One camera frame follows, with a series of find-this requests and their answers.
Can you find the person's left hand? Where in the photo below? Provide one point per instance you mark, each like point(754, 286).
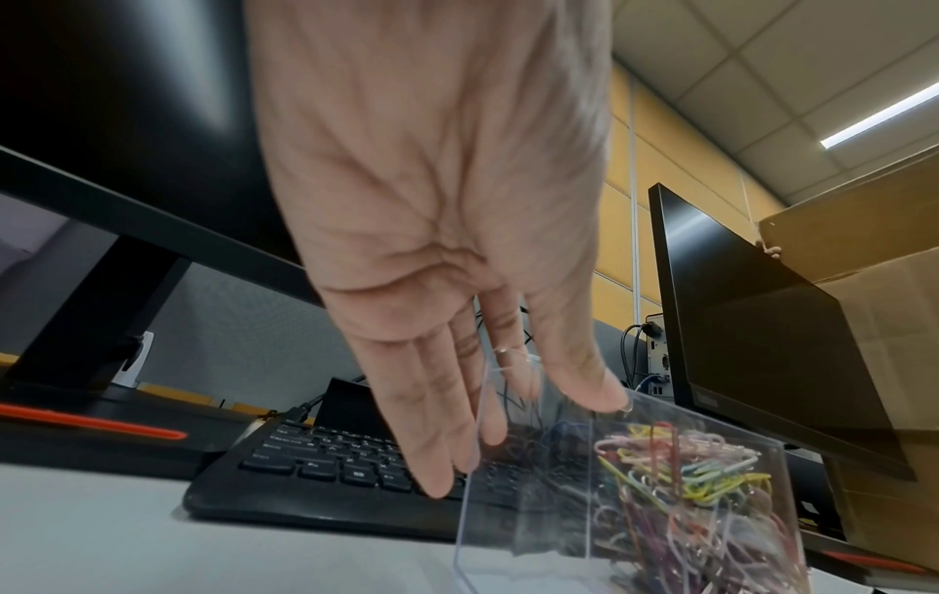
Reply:
point(440, 174)

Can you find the clear plastic divided box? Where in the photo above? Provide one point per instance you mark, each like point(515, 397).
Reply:
point(528, 522)

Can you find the heap of sorted paper clips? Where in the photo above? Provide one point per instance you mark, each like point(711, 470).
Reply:
point(697, 493)

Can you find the brown cardboard box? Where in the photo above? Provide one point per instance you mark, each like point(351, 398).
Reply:
point(895, 325)

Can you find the black docking station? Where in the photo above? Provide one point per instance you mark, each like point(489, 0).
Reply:
point(348, 406)

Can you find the grey desk partition panel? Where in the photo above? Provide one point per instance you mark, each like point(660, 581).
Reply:
point(257, 348)

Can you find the black usb plug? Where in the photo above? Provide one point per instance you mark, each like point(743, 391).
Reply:
point(293, 413)

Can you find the grey mini computer case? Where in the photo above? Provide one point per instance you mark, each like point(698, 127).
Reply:
point(660, 354)

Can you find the black keyboard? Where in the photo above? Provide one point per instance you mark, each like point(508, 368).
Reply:
point(308, 470)

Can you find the black computer monitor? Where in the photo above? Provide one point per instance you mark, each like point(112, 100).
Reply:
point(770, 359)
point(110, 87)

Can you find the black monitor stand red stripe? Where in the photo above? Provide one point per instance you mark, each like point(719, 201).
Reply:
point(95, 325)
point(814, 493)

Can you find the ceiling strip light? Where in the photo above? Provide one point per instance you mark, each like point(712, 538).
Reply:
point(880, 116)

